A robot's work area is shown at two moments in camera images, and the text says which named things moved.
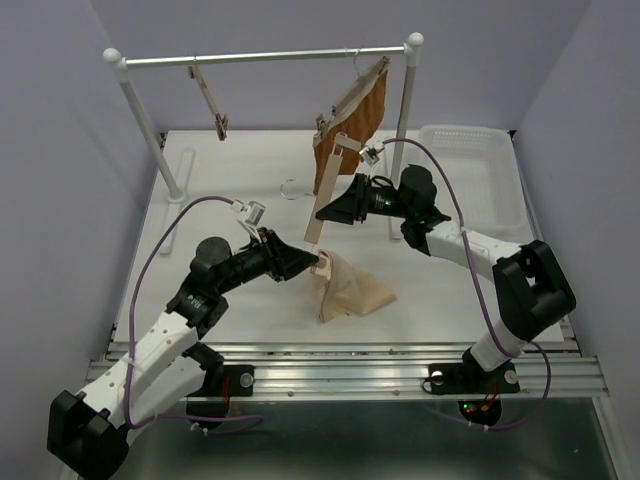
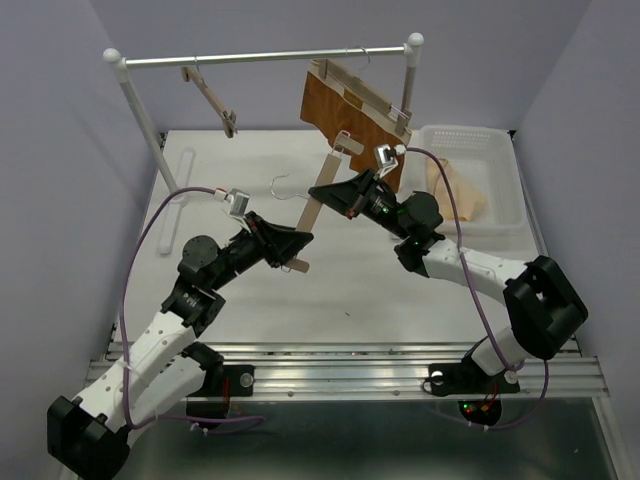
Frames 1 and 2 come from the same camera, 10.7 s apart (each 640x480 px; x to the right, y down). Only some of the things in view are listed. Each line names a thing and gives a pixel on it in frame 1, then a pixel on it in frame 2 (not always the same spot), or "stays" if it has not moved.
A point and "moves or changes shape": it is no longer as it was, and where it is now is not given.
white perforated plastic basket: (483, 165) stays
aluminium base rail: (549, 371) stays
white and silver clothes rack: (174, 186) stays
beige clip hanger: (322, 194) moves or changes shape
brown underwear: (356, 126) to (354, 119)
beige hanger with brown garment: (339, 138) to (365, 91)
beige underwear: (340, 288) to (470, 205)
